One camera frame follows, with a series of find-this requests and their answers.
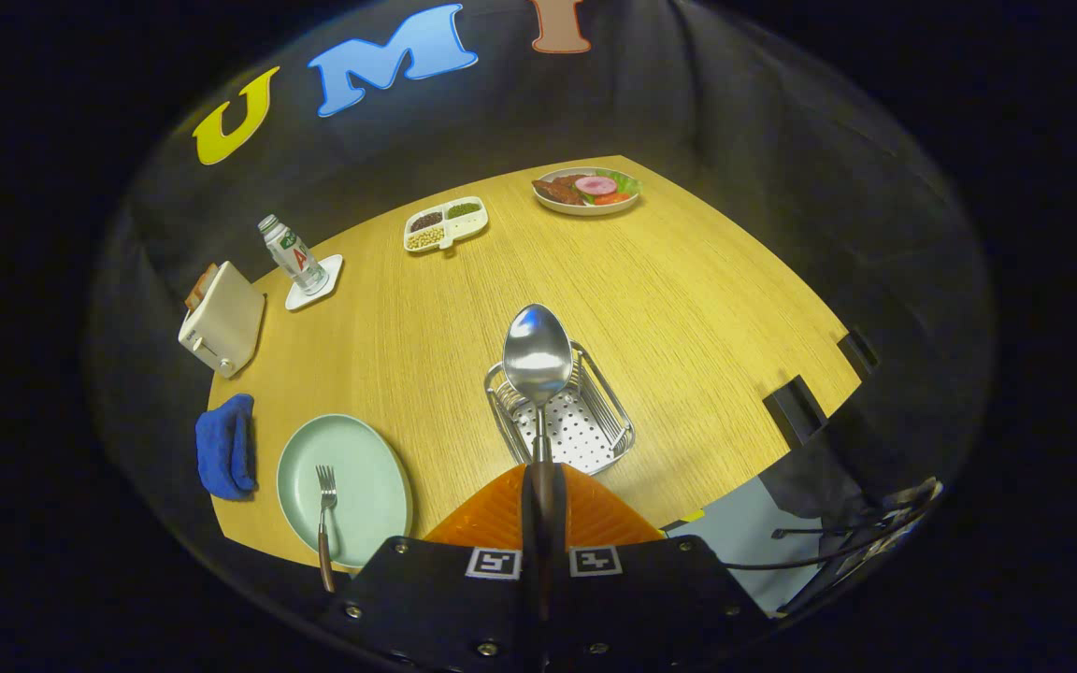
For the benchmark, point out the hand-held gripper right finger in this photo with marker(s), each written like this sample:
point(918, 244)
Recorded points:
point(560, 523)

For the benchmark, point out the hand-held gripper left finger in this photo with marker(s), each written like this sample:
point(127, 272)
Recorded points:
point(527, 523)

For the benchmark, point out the pale green plate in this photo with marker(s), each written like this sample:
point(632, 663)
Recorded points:
point(370, 477)

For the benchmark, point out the black table clamp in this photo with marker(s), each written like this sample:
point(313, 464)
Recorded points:
point(796, 411)
point(858, 351)

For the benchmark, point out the white divided dish of beans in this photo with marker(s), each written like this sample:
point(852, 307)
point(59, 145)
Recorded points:
point(446, 227)

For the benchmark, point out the white plate of food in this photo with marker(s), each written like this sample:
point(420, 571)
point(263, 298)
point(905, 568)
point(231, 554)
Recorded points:
point(585, 211)

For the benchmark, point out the blue cloth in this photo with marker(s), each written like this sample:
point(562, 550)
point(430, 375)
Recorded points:
point(221, 449)

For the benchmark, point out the white coaster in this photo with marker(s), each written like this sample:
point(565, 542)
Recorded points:
point(300, 301)

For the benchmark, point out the red tomato slice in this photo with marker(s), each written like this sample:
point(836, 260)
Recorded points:
point(611, 198)

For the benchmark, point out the brown meat pieces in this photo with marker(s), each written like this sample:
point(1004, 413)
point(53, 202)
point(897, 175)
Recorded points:
point(557, 191)

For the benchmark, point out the pink ham slice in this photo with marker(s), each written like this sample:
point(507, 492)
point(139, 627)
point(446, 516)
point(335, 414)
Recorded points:
point(595, 185)

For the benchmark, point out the green lettuce leaf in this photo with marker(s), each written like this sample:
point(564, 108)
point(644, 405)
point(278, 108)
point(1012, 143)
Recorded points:
point(628, 181)

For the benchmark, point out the small plastic bottle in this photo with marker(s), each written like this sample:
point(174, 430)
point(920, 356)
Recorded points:
point(294, 257)

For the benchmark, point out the white toaster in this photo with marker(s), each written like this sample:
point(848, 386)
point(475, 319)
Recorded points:
point(225, 322)

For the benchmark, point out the brown toast slice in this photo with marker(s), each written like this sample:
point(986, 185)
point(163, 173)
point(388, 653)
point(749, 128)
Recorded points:
point(200, 290)

